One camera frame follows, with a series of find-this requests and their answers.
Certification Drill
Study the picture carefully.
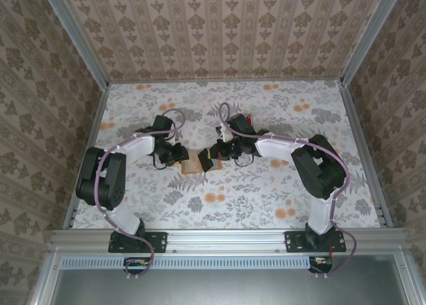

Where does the black card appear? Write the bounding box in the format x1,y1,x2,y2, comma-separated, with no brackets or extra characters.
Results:
198,150,214,172

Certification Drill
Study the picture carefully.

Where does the orange leather card holder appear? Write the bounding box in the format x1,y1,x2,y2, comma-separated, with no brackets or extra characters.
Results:
180,151,223,175

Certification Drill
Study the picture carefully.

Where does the floral table cover sheet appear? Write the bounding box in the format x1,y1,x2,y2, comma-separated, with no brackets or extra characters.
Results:
72,81,382,230

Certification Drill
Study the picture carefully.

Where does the aluminium mounting beam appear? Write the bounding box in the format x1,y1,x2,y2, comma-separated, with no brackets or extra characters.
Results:
49,228,409,253

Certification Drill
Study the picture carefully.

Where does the grey sheet metal panel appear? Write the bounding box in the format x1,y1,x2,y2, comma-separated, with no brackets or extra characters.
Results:
49,268,411,305

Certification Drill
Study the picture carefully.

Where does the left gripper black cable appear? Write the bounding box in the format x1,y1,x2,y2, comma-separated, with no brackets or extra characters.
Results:
152,153,174,169

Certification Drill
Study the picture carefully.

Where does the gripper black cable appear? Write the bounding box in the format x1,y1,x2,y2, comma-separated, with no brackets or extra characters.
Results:
152,153,174,169
234,153,257,168

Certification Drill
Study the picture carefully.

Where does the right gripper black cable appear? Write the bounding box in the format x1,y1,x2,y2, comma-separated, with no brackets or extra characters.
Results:
234,153,257,168

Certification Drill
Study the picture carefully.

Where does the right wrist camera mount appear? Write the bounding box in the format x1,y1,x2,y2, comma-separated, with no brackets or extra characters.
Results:
215,125,234,143

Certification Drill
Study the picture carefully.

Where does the thin aluminium cross rail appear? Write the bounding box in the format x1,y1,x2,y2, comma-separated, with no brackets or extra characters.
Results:
108,79,343,85

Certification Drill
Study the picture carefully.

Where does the aluminium side rail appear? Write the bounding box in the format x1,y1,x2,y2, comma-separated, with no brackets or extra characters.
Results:
62,83,110,229
341,81,394,229

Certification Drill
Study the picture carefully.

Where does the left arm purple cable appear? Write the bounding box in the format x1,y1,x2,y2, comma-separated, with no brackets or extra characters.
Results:
95,108,187,281

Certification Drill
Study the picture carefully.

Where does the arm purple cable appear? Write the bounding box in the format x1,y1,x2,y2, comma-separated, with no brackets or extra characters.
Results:
218,102,357,280
95,108,187,281

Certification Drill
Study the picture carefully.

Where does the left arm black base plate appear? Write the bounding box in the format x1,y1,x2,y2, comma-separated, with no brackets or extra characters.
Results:
108,230,168,254

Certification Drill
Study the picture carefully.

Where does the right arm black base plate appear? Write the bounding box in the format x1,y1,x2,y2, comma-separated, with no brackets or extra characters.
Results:
285,230,347,254

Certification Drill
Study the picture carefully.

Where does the slotted grey cable duct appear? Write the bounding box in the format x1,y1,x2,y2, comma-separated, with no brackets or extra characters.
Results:
61,255,333,270

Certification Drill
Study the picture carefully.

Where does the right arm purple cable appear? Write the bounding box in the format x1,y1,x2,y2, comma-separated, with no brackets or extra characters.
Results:
218,102,357,280

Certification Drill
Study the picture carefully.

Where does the aluminium frame post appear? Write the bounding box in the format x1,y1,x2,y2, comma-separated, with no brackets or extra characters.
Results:
41,0,110,88
341,0,405,86

